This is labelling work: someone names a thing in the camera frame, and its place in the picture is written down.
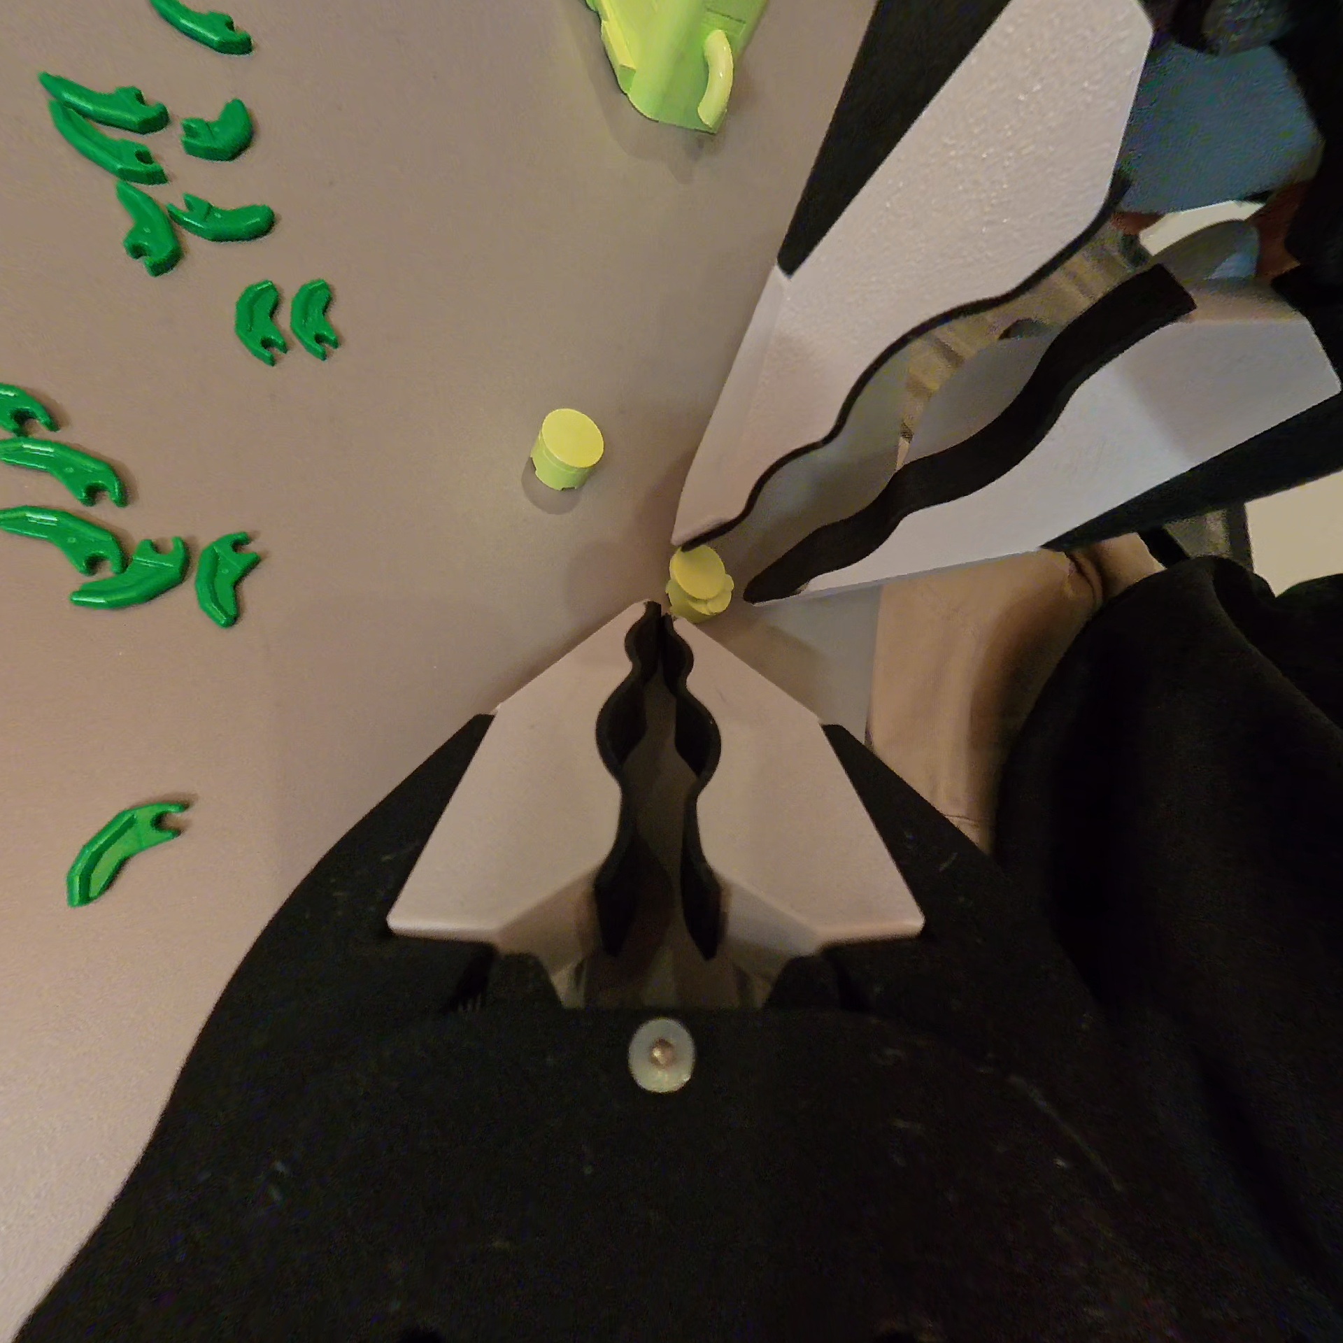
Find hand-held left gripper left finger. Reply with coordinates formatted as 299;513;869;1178
386;599;667;982

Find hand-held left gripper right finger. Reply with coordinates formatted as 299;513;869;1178
667;617;928;982

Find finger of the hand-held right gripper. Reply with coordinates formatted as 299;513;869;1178
744;262;1343;606
672;0;1152;551

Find lime round brick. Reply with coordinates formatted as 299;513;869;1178
530;409;606;492
666;545;733;622

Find lime green brick model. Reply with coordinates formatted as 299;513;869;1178
587;0;774;134

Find person's beige trousers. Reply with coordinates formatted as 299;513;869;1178
865;540;1166;850

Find person's black clothed body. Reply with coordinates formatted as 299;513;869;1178
997;556;1343;1343

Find scattered green leaf pieces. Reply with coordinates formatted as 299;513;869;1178
0;0;343;908

